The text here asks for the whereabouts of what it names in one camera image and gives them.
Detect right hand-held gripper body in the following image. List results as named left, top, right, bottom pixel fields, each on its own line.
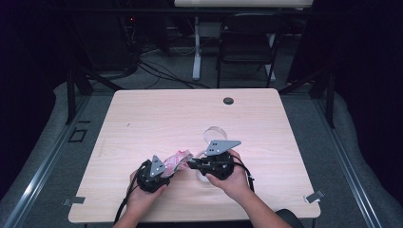
left=198, top=139, right=242, bottom=181

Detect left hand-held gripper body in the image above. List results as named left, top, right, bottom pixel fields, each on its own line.
left=136, top=154, right=174, bottom=194

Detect red and white plastic bag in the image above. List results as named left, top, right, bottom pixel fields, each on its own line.
left=161, top=149, right=195, bottom=179

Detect clear plastic cup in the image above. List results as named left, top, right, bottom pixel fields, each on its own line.
left=202, top=125, right=228, bottom=145

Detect person's left hand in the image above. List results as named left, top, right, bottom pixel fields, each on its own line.
left=125, top=170, right=168, bottom=214

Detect person's right hand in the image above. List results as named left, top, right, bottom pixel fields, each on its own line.
left=204, top=149, right=252, bottom=204

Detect grey tape strip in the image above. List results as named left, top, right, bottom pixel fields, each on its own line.
left=62, top=196, right=86, bottom=207
left=303, top=189, right=326, bottom=204

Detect person's dark trouser leg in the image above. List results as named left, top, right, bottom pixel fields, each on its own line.
left=275, top=208, right=306, bottom=228

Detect white desk leg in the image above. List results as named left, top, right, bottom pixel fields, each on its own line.
left=192, top=15, right=203, bottom=82

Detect black metal stand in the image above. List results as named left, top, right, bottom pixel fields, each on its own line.
left=278, top=62, right=336, bottom=129
left=64, top=66, right=125, bottom=125

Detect black folding chair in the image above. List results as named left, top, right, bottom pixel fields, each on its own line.
left=217, top=12, right=288, bottom=89

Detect dark computer tower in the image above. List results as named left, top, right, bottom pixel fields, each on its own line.
left=118, top=12, right=142, bottom=69

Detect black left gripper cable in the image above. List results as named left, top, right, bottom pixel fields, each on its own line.
left=113, top=160, right=152, bottom=224

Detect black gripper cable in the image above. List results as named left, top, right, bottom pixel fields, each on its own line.
left=232, top=154, right=257, bottom=194
left=113, top=160, right=152, bottom=224

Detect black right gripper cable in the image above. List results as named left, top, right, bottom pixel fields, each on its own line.
left=232, top=154, right=257, bottom=194

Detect black floor cables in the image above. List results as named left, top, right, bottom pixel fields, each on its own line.
left=138, top=59, right=211, bottom=90

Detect aluminium floor rail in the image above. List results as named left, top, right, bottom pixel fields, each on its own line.
left=2, top=94, right=93, bottom=228
left=312, top=94, right=385, bottom=228

